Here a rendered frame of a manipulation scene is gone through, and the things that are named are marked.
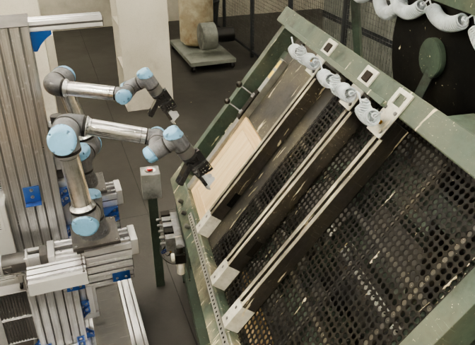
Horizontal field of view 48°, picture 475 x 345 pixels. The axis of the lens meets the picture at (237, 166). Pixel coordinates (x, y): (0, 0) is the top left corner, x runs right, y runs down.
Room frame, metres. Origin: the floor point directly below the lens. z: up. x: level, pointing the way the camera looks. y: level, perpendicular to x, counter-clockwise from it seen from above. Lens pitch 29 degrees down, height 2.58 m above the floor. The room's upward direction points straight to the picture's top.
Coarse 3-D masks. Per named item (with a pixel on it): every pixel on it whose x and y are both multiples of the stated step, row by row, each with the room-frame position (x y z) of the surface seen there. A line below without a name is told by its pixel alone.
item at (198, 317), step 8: (192, 272) 2.89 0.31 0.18; (184, 280) 2.86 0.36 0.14; (192, 280) 2.81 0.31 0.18; (192, 288) 2.73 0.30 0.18; (192, 296) 2.65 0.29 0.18; (192, 304) 2.58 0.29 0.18; (200, 304) 2.58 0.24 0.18; (192, 312) 2.52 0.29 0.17; (200, 312) 2.51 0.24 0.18; (200, 320) 2.44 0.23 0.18; (200, 328) 2.38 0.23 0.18; (200, 336) 2.31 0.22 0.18; (208, 336) 2.31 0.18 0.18; (200, 344) 2.25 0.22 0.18; (208, 344) 2.25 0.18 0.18
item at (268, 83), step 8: (280, 64) 2.93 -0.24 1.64; (280, 72) 2.92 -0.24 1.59; (264, 80) 2.95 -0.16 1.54; (272, 80) 2.92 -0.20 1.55; (264, 88) 2.91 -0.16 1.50; (256, 104) 2.89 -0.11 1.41; (248, 112) 2.88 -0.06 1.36; (240, 120) 2.87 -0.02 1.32; (232, 128) 2.87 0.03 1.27; (224, 136) 2.88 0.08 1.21; (224, 144) 2.85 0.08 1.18; (216, 152) 2.84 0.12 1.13; (208, 160) 2.84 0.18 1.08; (192, 184) 2.81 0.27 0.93
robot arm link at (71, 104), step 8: (56, 72) 2.71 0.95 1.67; (64, 72) 2.75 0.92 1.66; (72, 72) 2.81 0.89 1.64; (72, 80) 2.78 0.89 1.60; (72, 96) 2.75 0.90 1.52; (64, 104) 2.75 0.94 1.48; (72, 104) 2.74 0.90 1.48; (80, 104) 2.79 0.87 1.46; (72, 112) 2.74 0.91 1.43; (80, 112) 2.76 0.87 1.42; (80, 136) 2.73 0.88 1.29; (88, 136) 2.73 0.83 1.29; (96, 136) 2.82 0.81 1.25; (96, 144) 2.75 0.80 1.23; (96, 152) 2.72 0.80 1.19
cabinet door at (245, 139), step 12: (240, 132) 2.80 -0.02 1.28; (252, 132) 2.69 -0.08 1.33; (228, 144) 2.82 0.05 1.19; (240, 144) 2.71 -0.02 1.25; (252, 144) 2.60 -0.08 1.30; (216, 156) 2.83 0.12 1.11; (228, 156) 2.72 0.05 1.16; (240, 156) 2.62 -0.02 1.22; (216, 168) 2.74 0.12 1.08; (228, 168) 2.63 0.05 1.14; (216, 180) 2.64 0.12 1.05; (228, 180) 2.54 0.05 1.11; (192, 192) 2.77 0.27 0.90; (204, 192) 2.66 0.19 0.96; (216, 192) 2.55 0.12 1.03; (204, 204) 2.56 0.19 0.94
